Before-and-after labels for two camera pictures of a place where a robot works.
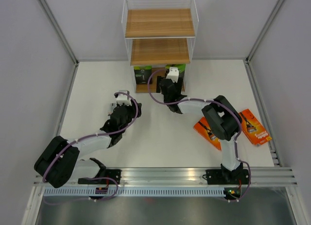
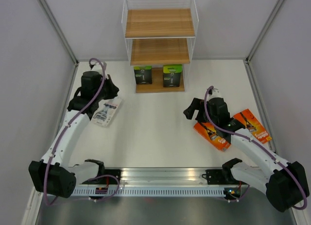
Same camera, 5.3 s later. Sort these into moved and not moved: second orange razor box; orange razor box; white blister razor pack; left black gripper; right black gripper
Moved: left black gripper; right black gripper; white blister razor pack
Not moved: second orange razor box; orange razor box
